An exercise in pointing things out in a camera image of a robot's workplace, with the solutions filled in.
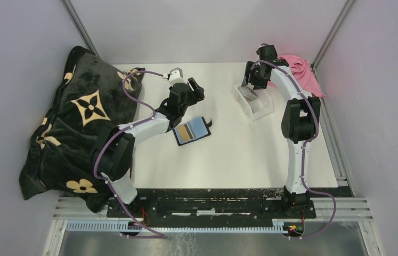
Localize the gold credit card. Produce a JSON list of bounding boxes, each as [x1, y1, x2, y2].
[[177, 124, 194, 143]]

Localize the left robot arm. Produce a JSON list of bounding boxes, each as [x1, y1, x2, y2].
[[91, 77, 205, 217]]

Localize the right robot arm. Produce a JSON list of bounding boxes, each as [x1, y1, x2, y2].
[[241, 43, 321, 218]]

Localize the stack of cards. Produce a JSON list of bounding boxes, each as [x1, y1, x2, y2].
[[238, 86, 259, 102]]

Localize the white plastic bin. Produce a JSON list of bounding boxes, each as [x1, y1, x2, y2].
[[233, 84, 274, 121]]

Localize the pink crumpled cloth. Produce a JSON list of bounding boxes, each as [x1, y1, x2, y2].
[[279, 54, 326, 98]]

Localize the black floral pillow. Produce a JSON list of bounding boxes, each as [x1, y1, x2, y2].
[[19, 46, 144, 213]]

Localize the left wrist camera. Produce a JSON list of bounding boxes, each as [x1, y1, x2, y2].
[[163, 67, 186, 86]]

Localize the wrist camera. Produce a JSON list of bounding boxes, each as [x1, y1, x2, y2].
[[256, 43, 269, 55], [163, 67, 186, 86]]

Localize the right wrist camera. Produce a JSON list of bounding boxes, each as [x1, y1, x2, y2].
[[256, 43, 269, 55]]

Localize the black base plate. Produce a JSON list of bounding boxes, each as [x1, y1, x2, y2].
[[126, 188, 316, 228]]

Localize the aluminium frame rail right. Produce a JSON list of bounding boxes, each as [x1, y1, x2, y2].
[[311, 0, 356, 72]]

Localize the aluminium frame rail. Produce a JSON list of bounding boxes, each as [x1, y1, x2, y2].
[[60, 0, 100, 56], [311, 0, 356, 72]]

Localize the aluminium frame rail left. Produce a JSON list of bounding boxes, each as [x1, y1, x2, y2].
[[60, 0, 100, 56]]

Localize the white slotted cable duct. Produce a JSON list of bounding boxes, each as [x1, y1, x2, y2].
[[65, 220, 288, 234]]

